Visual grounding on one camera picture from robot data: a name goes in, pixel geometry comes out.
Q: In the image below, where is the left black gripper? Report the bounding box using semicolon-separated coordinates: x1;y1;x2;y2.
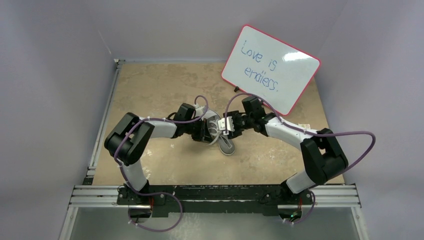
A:
183;118;214;143

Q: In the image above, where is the white shoelace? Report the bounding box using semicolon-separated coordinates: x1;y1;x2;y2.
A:
207;120;234;148

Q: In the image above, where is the grey canvas sneaker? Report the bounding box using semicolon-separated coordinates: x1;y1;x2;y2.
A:
203;109;235;156

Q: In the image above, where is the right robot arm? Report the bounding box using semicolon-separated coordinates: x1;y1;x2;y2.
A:
217;96;348;204

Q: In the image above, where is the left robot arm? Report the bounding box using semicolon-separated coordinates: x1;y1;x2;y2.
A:
104;103;216;205

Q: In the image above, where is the pink framed whiteboard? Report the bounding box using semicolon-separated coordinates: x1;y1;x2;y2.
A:
221;25;321;116

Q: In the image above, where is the small white green box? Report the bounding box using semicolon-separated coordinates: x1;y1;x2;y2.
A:
298;124;311;129

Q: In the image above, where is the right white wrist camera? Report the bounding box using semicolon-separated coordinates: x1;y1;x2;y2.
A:
217;116;235;135

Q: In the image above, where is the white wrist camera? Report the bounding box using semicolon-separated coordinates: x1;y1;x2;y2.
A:
217;116;235;135
194;103;209;121

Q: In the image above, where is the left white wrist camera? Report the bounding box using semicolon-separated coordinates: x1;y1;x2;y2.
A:
194;103;209;121

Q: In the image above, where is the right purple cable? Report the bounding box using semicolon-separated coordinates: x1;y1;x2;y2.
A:
224;92;377;226

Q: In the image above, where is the purple cable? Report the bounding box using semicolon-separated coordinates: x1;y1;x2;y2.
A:
224;92;377;226
113;95;210;233

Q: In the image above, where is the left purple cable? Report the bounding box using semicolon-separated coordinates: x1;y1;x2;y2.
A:
113;95;210;233

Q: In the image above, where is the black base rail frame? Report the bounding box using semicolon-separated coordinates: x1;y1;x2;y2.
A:
69;184;361;219

